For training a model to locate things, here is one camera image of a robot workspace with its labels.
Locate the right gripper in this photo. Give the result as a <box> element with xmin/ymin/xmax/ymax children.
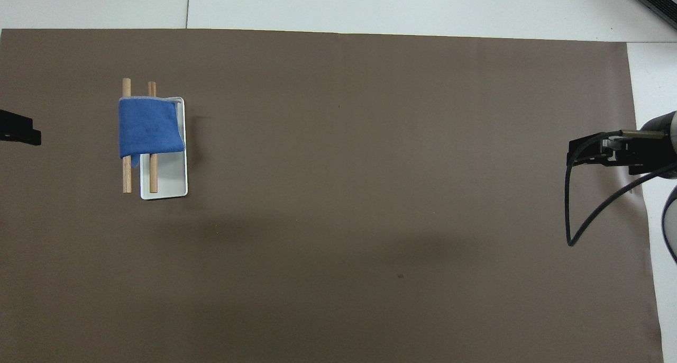
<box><xmin>628</xmin><ymin>111</ymin><xmax>677</xmax><ymax>179</ymax></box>

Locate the blue towel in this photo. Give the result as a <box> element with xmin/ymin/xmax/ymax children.
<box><xmin>118</xmin><ymin>96</ymin><xmax>186</xmax><ymax>168</ymax></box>

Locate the white rack with wooden bars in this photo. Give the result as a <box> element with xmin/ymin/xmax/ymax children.
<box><xmin>121</xmin><ymin>78</ymin><xmax>189</xmax><ymax>201</ymax></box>

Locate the black cable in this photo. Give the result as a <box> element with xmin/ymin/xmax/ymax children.
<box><xmin>564</xmin><ymin>130</ymin><xmax>677</xmax><ymax>247</ymax></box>

